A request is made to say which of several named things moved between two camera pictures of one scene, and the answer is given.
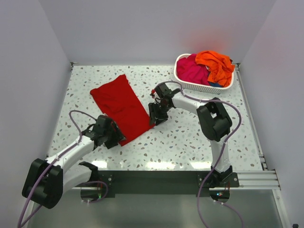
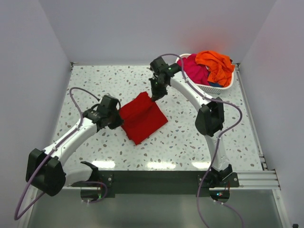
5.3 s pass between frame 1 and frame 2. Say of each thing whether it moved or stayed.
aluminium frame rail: stayed
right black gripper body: moved
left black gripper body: moved
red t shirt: moved
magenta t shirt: stayed
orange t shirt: stayed
